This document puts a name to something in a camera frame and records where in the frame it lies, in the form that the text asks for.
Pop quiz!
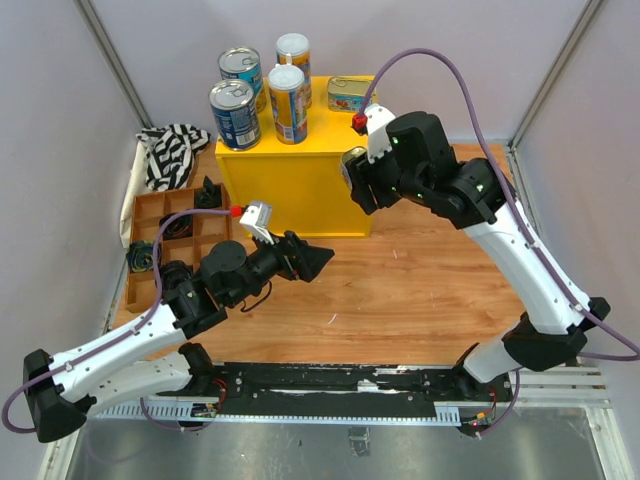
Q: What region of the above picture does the white lid clear jar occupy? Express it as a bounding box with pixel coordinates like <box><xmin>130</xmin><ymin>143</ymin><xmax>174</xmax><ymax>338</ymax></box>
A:
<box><xmin>276</xmin><ymin>33</ymin><xmax>312</xmax><ymax>108</ymax></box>

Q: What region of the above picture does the blue label tin can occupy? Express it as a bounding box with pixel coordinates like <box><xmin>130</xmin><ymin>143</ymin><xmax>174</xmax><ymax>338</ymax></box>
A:
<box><xmin>218</xmin><ymin>46</ymin><xmax>267</xmax><ymax>113</ymax></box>

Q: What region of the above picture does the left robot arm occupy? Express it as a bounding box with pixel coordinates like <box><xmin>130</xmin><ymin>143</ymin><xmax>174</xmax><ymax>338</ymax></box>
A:
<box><xmin>23</xmin><ymin>231</ymin><xmax>335</xmax><ymax>443</ymax></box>

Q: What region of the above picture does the dark blue tin can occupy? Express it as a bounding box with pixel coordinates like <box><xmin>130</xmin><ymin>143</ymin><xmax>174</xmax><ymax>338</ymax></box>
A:
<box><xmin>209</xmin><ymin>79</ymin><xmax>261</xmax><ymax>151</ymax></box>

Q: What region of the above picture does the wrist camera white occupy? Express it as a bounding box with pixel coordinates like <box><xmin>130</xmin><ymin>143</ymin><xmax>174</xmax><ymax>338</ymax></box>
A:
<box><xmin>230</xmin><ymin>200</ymin><xmax>275</xmax><ymax>245</ymax></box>
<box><xmin>352</xmin><ymin>103</ymin><xmax>395</xmax><ymax>164</ymax></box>

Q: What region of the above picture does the colourful tall can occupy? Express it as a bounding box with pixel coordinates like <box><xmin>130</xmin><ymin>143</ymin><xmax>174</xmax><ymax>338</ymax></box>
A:
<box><xmin>267</xmin><ymin>64</ymin><xmax>308</xmax><ymax>144</ymax></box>

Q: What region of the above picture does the white cloth roll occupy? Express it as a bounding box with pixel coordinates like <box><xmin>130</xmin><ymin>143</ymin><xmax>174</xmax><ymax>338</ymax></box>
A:
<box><xmin>119</xmin><ymin>141</ymin><xmax>149</xmax><ymax>249</ymax></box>

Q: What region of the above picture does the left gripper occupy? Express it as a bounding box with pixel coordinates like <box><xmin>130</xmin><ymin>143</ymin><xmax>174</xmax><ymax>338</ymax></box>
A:
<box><xmin>226</xmin><ymin>224</ymin><xmax>334</xmax><ymax>306</ymax></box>

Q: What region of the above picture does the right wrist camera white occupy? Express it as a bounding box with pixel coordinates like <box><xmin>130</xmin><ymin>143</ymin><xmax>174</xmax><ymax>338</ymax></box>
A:
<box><xmin>352</xmin><ymin>103</ymin><xmax>395</xmax><ymax>164</ymax></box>

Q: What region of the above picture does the black rolled cloth middle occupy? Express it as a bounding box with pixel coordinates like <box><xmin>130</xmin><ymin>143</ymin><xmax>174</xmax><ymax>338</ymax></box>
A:
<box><xmin>159</xmin><ymin>213</ymin><xmax>193</xmax><ymax>241</ymax></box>

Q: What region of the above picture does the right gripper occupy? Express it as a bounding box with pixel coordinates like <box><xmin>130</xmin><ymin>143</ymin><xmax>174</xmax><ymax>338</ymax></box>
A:
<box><xmin>346</xmin><ymin>136</ymin><xmax>430</xmax><ymax>214</ymax></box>

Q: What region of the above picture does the yellow wooden box counter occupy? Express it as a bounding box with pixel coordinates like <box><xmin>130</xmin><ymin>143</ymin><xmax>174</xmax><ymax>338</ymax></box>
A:
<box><xmin>215</xmin><ymin>76</ymin><xmax>372</xmax><ymax>238</ymax></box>

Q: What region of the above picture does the gold oval tin can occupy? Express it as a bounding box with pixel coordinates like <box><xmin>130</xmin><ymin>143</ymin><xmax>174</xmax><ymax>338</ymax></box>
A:
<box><xmin>327</xmin><ymin>76</ymin><xmax>371</xmax><ymax>113</ymax></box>

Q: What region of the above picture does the black rolled cloth lower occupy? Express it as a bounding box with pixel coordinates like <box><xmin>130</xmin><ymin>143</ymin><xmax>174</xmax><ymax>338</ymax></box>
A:
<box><xmin>159</xmin><ymin>260</ymin><xmax>193</xmax><ymax>291</ymax></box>

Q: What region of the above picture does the black folded cloth top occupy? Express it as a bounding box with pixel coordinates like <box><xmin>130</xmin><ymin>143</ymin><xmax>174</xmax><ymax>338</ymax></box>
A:
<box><xmin>194</xmin><ymin>176</ymin><xmax>223</xmax><ymax>209</ymax></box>

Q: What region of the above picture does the wooden compartment tray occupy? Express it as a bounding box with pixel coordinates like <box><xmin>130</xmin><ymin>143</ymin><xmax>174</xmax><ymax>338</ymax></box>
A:
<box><xmin>124</xmin><ymin>184</ymin><xmax>232</xmax><ymax>313</ymax></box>

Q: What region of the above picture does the black rolled cloth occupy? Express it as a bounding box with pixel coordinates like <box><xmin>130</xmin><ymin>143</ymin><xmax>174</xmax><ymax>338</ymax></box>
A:
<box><xmin>159</xmin><ymin>213</ymin><xmax>193</xmax><ymax>241</ymax></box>
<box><xmin>159</xmin><ymin>260</ymin><xmax>193</xmax><ymax>291</ymax></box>

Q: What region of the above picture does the gold rectangular tin can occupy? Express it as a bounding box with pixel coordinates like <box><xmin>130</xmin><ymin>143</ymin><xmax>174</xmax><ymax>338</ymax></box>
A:
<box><xmin>340</xmin><ymin>146</ymin><xmax>367</xmax><ymax>191</ymax></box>

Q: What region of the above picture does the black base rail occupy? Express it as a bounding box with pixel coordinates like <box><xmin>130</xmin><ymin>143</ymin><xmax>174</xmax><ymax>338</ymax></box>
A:
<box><xmin>154</xmin><ymin>360</ymin><xmax>516</xmax><ymax>420</ymax></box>

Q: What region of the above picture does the blue yellow rolled cloth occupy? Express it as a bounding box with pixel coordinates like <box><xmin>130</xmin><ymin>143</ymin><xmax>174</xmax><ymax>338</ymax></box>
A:
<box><xmin>126</xmin><ymin>240</ymin><xmax>155</xmax><ymax>274</ymax></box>

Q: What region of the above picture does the black white striped cloth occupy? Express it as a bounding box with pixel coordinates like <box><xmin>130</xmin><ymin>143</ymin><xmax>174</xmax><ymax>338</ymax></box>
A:
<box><xmin>136</xmin><ymin>124</ymin><xmax>211</xmax><ymax>192</ymax></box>

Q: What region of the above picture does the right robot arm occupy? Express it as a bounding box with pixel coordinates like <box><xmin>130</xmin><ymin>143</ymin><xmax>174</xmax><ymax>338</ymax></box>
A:
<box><xmin>341</xmin><ymin>105</ymin><xmax>611</xmax><ymax>400</ymax></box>

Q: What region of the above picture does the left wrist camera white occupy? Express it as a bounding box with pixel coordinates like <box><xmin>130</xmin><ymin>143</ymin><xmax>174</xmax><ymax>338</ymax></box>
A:
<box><xmin>230</xmin><ymin>200</ymin><xmax>275</xmax><ymax>245</ymax></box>

